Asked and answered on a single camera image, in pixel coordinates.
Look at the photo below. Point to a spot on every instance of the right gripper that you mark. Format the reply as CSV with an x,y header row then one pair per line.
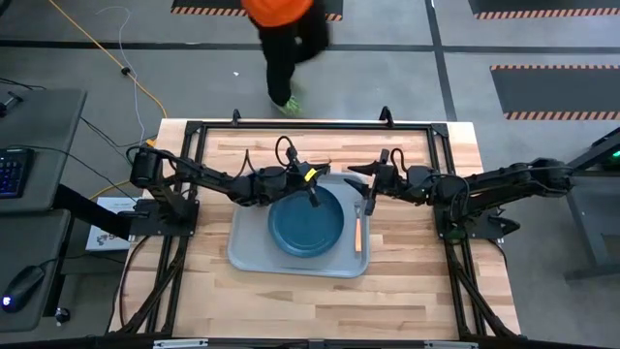
x,y
387,181

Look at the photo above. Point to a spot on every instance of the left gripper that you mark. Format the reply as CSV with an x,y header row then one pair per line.
x,y
298,180

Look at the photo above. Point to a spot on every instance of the blue round plate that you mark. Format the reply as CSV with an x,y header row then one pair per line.
x,y
300,228

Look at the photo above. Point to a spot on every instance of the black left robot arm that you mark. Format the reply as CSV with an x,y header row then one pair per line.
x,y
208,177

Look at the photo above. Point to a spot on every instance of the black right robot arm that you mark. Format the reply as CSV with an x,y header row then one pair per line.
x,y
508,180

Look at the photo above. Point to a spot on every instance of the grey plastic tray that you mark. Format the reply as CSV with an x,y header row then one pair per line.
x,y
252,252

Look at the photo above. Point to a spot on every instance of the person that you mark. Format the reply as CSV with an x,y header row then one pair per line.
x,y
281,58

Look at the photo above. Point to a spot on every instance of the black mat striped edge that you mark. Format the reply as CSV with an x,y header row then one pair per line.
x,y
557,92
542,6

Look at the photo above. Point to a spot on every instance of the white printed sheet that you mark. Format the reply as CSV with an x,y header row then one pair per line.
x,y
104,238

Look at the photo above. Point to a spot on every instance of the thick black diagonal bar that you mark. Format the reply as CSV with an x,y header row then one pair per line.
x,y
87,211

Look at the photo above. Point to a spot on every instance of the grey desk top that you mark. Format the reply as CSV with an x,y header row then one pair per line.
x,y
48,126
29,242

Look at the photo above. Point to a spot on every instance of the black caster wheel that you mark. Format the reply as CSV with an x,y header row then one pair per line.
x,y
62,316

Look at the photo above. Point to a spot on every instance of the black backlit keyboard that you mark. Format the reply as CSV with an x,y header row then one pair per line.
x,y
14,172

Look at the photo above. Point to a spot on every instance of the small black desk tool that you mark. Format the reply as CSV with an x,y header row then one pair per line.
x,y
9,103

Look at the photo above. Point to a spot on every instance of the black computer mouse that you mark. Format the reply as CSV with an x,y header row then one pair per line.
x,y
21,288

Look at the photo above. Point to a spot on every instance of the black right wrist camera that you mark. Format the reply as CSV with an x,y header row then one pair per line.
x,y
385,157

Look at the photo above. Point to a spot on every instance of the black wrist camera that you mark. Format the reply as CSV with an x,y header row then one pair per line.
x,y
292,157
385,157

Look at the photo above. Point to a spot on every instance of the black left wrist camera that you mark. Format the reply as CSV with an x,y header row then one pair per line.
x,y
292,157

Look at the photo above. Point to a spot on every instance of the black aluminium table frame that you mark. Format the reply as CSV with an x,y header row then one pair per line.
x,y
315,127

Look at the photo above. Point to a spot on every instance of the black frame clamp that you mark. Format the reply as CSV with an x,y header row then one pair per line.
x,y
236,117
386,117

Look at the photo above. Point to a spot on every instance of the silver metal bracket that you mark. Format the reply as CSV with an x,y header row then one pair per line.
x,y
450,345
180,344

